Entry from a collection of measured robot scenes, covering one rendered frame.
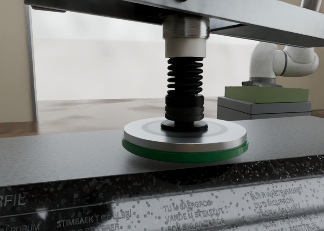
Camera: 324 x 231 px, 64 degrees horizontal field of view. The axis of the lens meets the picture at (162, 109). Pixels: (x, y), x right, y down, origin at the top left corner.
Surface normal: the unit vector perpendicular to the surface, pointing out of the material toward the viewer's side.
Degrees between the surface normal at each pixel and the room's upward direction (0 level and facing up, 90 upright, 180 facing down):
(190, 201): 45
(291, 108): 90
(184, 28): 90
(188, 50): 90
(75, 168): 0
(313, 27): 90
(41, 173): 0
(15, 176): 0
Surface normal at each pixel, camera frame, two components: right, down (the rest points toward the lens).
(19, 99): 0.26, 0.15
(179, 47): -0.33, 0.14
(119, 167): 0.00, -0.99
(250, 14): 0.52, 0.13
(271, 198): 0.19, -0.60
